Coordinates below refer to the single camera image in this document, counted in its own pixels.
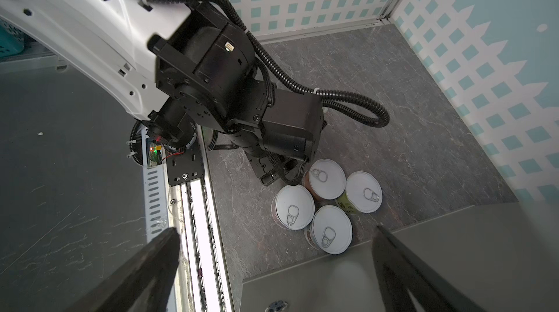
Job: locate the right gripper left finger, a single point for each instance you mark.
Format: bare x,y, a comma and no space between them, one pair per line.
143,283

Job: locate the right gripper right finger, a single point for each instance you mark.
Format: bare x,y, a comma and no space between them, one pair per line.
406,282

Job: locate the yellow label can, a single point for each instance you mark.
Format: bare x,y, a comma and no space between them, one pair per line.
293,208

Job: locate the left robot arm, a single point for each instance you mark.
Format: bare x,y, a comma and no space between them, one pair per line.
177,64

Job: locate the beige metal cabinet counter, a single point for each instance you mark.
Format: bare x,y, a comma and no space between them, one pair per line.
500,257

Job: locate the pink front can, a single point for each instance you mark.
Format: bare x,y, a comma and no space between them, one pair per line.
330,230

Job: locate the green label can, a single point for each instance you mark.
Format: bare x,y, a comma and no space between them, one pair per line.
363,194

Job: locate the can under stacked can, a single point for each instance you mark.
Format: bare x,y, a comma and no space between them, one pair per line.
325,180

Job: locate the green circuit board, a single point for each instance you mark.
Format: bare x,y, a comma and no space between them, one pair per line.
153,153

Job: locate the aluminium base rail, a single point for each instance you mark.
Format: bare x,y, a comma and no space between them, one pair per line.
201,282

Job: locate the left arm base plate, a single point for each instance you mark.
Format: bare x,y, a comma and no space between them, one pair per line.
185,166

